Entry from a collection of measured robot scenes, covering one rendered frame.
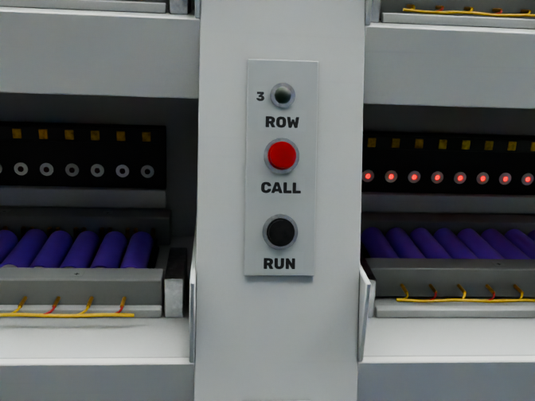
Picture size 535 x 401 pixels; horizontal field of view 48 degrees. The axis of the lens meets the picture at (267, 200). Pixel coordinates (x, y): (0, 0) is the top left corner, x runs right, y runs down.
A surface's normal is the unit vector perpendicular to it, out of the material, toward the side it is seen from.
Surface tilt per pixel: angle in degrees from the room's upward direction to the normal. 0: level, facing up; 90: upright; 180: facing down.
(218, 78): 90
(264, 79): 90
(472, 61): 108
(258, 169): 90
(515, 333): 18
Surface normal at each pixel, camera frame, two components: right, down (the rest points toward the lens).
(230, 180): 0.08, 0.02
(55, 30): 0.07, 0.32
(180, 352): 0.04, -0.95
